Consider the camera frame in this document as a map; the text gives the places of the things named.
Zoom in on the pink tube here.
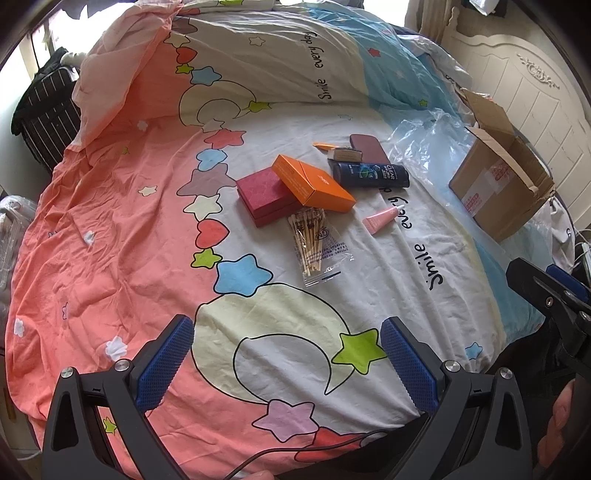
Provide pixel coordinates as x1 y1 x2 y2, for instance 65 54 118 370
361 205 402 235

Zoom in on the person's right hand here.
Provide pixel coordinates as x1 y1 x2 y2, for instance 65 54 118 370
537 381 578 467

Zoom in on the white wooden headboard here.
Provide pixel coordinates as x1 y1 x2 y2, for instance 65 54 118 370
441 7 591 222

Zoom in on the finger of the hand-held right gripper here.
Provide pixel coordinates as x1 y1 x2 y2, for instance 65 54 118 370
545 264 591 312
505 257 591 370

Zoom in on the star printed blanket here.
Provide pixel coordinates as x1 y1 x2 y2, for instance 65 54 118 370
4 0 578 467

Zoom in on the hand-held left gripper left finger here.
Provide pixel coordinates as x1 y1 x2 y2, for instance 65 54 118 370
41 315 195 480

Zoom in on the maroon case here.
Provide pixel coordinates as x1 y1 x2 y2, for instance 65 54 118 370
349 133 392 166

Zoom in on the dark blue shampoo bottle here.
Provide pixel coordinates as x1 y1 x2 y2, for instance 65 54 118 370
332 161 411 188

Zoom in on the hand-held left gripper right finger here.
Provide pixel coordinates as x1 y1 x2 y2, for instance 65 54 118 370
379 316 536 480

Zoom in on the bag of cotton swabs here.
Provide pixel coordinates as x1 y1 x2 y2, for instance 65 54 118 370
287 208 352 289

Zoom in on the orange carton box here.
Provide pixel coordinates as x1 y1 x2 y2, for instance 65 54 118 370
271 154 357 214

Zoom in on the black striped garment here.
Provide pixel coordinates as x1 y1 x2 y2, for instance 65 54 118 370
11 46 86 174

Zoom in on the cardboard box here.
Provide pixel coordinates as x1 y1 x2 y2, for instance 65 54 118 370
449 88 556 244

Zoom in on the crumpled clear plastic bag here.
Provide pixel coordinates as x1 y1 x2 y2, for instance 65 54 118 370
0 196 33 287

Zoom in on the red textured box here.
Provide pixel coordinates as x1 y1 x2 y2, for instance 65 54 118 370
235 168 305 228

